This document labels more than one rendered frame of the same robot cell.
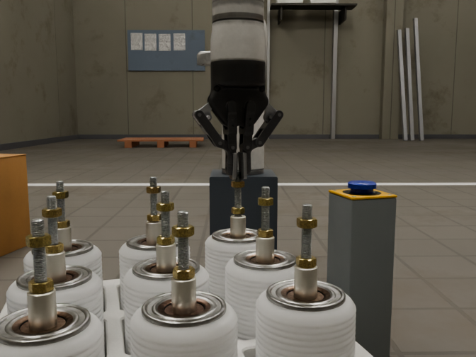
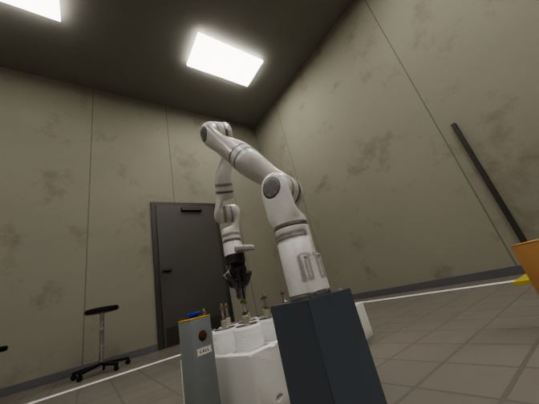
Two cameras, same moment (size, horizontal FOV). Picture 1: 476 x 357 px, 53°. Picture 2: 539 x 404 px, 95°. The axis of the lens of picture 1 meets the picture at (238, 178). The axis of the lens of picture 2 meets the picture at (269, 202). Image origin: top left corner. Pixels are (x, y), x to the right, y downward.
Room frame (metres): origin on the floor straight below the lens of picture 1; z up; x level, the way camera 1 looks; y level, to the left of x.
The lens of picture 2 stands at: (1.52, -0.43, 0.32)
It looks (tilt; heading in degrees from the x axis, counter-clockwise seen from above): 21 degrees up; 142
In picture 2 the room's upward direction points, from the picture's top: 14 degrees counter-clockwise
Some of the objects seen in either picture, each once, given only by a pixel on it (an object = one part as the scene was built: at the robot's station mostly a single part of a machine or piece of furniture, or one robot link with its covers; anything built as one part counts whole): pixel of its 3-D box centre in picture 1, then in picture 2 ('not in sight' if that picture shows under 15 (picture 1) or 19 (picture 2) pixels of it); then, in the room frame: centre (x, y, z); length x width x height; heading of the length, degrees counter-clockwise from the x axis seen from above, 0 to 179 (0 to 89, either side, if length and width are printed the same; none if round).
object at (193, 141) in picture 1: (163, 142); not in sight; (6.78, 1.06, 0.05); 1.17 x 0.80 x 0.11; 92
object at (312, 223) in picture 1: (307, 222); not in sight; (0.44, -0.07, 0.32); 0.02 x 0.02 x 0.01; 71
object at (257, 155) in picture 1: (242, 133); (299, 261); (1.04, -0.01, 0.39); 0.09 x 0.09 x 0.17; 1
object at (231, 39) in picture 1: (234, 41); (236, 245); (0.69, 0.00, 0.53); 0.11 x 0.09 x 0.06; 15
